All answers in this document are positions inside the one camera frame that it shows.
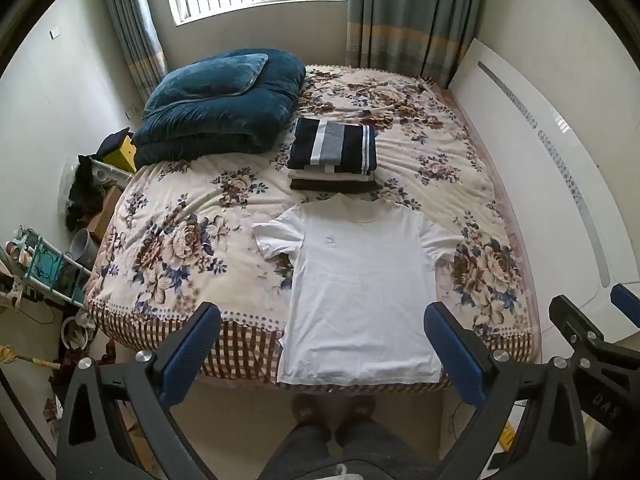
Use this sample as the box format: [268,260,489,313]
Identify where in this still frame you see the white t-shirt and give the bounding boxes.
[251,193,466,387]

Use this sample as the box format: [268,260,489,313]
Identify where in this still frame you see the floral bed sheet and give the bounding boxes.
[82,64,543,387]

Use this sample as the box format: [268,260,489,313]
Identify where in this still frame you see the wide grey-green curtain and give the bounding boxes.
[345,0,493,92]

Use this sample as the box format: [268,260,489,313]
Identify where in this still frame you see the person's right slipper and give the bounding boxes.
[340,394,377,426]

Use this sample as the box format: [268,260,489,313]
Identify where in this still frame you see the person's slipper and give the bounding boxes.
[290,394,332,428]
[340,394,377,426]

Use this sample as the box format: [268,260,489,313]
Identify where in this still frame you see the yellow box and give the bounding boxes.
[102,134,138,173]

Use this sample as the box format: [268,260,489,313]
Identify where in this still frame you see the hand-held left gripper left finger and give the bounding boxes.
[56,302,222,480]

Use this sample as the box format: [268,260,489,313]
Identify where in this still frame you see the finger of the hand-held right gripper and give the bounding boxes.
[548,295,607,363]
[610,283,640,327]

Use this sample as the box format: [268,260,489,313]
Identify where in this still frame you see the person's left slipper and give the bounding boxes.
[290,394,332,428]

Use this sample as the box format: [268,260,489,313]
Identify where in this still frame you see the black cloth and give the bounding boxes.
[65,155,104,233]

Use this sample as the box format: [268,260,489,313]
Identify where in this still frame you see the person's left leg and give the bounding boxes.
[260,420,334,480]

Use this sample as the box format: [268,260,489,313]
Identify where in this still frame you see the black cap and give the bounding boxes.
[96,128,132,158]

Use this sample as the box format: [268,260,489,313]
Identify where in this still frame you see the beige folded garment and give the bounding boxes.
[289,164,373,184]

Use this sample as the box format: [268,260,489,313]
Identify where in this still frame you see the navy striped folded sweater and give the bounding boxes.
[286,118,377,177]

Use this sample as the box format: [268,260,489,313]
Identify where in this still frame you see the teal velvet quilt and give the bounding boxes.
[132,49,307,167]

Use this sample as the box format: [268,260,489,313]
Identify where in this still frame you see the narrow grey-green curtain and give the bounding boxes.
[97,0,168,106]

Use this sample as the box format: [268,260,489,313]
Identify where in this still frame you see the dark brown folded garment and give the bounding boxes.
[290,177,382,194]

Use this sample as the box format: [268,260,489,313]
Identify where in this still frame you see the grey bucket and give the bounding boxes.
[69,228,97,270]

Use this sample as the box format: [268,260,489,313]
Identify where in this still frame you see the cardboard box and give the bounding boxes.
[87,185,124,239]

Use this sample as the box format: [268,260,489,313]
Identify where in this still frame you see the teal wire rack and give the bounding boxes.
[14,227,93,309]

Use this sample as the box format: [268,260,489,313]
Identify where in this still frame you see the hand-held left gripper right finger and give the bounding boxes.
[423,302,590,480]

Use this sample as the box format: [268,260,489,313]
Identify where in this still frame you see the teal velvet pillow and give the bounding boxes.
[145,53,270,118]

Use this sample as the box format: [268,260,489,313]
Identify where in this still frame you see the white glossy headboard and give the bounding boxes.
[447,37,640,346]

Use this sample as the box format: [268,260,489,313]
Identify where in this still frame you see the stick with yellow rope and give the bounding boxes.
[0,344,62,370]

